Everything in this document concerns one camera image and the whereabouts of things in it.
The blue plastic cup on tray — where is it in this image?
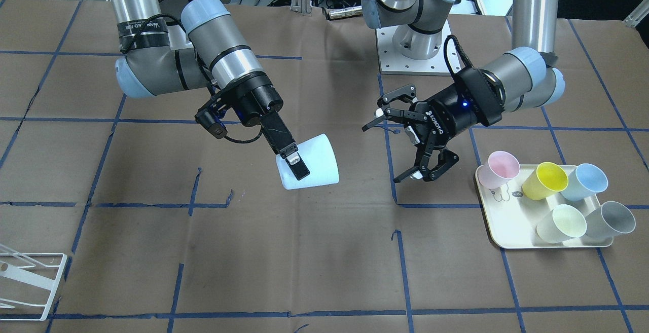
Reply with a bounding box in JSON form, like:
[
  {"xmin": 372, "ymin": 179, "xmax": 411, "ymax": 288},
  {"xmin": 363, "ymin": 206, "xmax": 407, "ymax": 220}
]
[{"xmin": 561, "ymin": 164, "xmax": 609, "ymax": 201}]

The yellow plastic cup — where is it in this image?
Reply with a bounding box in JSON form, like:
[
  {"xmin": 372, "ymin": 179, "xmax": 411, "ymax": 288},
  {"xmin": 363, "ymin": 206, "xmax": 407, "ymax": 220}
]
[{"xmin": 522, "ymin": 162, "xmax": 569, "ymax": 201}]

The grey plastic cup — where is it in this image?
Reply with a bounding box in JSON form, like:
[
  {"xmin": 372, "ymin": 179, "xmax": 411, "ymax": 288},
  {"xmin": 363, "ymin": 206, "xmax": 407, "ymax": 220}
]
[{"xmin": 586, "ymin": 201, "xmax": 636, "ymax": 240}]

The pale green plastic cup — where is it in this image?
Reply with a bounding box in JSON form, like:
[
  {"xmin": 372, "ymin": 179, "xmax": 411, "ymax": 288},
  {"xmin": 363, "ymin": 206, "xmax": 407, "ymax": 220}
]
[{"xmin": 536, "ymin": 204, "xmax": 587, "ymax": 244}]

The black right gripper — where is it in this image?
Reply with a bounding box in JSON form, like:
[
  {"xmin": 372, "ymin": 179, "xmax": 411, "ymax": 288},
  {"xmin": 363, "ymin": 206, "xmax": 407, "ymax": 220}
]
[{"xmin": 198, "ymin": 72, "xmax": 310, "ymax": 180}]

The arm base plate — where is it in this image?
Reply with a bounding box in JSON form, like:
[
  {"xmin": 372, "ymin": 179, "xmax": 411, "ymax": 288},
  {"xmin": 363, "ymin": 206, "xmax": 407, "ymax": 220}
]
[{"xmin": 375, "ymin": 21, "xmax": 451, "ymax": 76}]

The pink plastic cup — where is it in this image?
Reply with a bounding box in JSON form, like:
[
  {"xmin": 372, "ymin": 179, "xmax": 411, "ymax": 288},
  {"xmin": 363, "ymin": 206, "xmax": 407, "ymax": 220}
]
[{"xmin": 478, "ymin": 151, "xmax": 521, "ymax": 190}]

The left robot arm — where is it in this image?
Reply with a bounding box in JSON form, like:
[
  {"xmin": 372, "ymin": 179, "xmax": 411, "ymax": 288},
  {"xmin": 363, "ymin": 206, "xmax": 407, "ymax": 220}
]
[{"xmin": 361, "ymin": 0, "xmax": 565, "ymax": 183}]

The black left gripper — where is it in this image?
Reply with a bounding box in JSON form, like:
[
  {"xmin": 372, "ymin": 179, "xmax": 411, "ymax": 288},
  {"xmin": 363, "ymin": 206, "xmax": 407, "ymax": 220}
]
[{"xmin": 362, "ymin": 85, "xmax": 477, "ymax": 183}]

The light blue plastic cup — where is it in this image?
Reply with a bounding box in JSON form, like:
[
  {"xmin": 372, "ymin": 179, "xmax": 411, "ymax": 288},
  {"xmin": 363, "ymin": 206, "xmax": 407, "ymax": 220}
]
[{"xmin": 275, "ymin": 134, "xmax": 339, "ymax": 190}]

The cream plastic tray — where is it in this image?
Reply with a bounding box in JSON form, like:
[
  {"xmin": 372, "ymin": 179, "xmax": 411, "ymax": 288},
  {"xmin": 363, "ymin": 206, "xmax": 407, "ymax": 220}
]
[{"xmin": 475, "ymin": 164, "xmax": 614, "ymax": 248}]

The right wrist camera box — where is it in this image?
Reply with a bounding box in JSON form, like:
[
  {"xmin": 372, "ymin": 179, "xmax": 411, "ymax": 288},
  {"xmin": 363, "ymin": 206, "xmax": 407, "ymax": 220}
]
[{"xmin": 195, "ymin": 108, "xmax": 227, "ymax": 139}]

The white wire cup rack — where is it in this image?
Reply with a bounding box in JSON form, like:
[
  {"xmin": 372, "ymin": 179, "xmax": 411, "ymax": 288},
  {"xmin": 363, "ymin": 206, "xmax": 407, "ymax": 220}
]
[{"xmin": 1, "ymin": 245, "xmax": 68, "ymax": 321}]

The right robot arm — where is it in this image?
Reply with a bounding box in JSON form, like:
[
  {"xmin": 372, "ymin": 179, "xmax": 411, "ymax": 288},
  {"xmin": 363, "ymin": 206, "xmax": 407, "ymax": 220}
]
[{"xmin": 112, "ymin": 0, "xmax": 310, "ymax": 180}]

